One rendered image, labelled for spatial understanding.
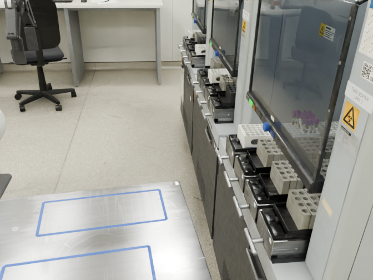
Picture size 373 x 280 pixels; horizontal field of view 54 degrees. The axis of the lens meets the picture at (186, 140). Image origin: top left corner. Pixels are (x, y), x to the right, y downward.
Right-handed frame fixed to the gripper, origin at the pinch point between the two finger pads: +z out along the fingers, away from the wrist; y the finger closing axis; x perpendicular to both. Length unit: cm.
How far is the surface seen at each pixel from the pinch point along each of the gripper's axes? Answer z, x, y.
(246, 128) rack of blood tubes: 33, 73, -12
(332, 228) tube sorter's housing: 27, 75, 52
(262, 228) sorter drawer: 42, 66, 34
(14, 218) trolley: 38.0, -2.9, 28.5
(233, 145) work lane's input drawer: 38, 67, -8
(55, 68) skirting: 117, -78, -360
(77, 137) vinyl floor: 120, -25, -173
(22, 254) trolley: 38, 3, 42
